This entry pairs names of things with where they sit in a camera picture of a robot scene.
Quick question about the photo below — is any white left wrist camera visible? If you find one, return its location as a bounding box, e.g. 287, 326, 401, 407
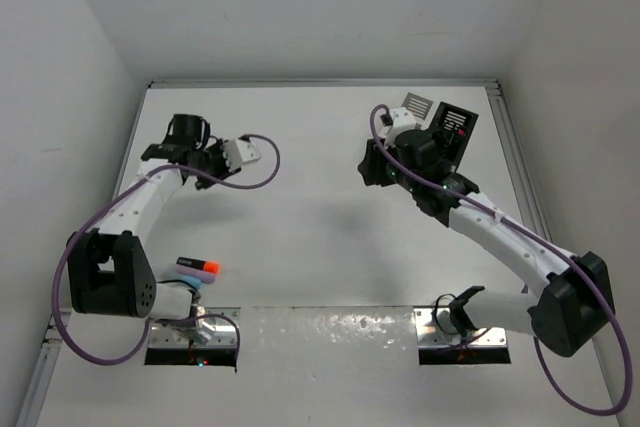
222, 138, 261, 172

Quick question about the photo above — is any metal base plate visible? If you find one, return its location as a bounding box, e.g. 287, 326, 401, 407
413, 306, 508, 351
148, 307, 241, 350

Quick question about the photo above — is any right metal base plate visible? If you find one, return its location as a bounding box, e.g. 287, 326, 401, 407
413, 306, 508, 351

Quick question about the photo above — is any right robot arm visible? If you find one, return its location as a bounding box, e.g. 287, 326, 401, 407
357, 130, 615, 357

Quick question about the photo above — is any black slotted organizer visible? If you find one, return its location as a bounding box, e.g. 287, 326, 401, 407
429, 102, 478, 172

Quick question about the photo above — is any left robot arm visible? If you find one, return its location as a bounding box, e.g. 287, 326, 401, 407
67, 114, 231, 318

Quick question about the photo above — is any white slotted organizer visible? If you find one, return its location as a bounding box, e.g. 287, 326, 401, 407
400, 92, 434, 128

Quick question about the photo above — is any purple highlighter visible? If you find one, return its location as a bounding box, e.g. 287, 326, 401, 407
176, 266, 216, 285

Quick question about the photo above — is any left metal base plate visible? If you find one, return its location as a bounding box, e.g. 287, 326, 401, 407
148, 307, 241, 350

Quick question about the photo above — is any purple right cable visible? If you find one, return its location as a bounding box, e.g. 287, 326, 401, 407
368, 104, 634, 417

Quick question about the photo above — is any orange capped highlighter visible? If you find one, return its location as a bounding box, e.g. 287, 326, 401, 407
176, 257, 220, 274

